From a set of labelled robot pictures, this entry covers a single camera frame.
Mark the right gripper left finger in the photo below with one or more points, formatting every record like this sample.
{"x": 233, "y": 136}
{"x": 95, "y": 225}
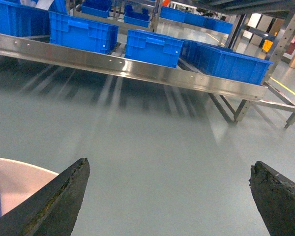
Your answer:
{"x": 53, "y": 209}

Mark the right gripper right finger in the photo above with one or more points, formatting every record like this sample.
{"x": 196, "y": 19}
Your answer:
{"x": 274, "y": 196}

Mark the beige plastic dustpan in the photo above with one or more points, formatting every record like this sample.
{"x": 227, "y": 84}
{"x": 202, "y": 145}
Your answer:
{"x": 19, "y": 181}

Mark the steel flow-rack shelf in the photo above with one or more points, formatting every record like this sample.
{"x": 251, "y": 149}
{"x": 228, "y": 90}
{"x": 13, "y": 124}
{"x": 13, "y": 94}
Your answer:
{"x": 239, "y": 96}

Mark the blue plastic crate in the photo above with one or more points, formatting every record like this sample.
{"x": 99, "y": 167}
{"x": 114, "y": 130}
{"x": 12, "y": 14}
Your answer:
{"x": 224, "y": 63}
{"x": 153, "y": 48}
{"x": 21, "y": 18}
{"x": 83, "y": 34}

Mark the curved grey metal sheet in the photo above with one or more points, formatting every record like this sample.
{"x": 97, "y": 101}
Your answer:
{"x": 44, "y": 4}

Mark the background steel rack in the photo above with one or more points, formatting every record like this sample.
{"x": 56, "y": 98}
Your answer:
{"x": 143, "y": 15}

